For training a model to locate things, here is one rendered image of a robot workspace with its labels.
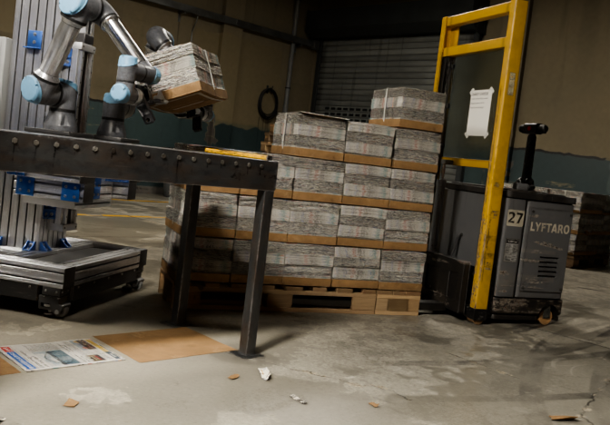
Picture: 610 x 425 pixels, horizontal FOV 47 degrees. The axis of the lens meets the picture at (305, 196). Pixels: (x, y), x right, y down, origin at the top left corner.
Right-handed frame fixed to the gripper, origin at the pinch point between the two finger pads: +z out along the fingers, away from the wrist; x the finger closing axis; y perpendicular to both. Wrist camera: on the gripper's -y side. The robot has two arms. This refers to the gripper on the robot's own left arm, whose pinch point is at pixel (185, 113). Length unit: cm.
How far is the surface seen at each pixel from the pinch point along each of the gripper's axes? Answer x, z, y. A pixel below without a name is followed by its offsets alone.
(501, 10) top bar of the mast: 169, -88, 25
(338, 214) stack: 56, -44, -68
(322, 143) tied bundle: 58, -37, -28
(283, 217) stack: 30, -27, -62
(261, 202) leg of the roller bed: 44, 60, -54
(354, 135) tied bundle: 74, -47, -28
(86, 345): -31, 85, -92
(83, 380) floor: -15, 120, -99
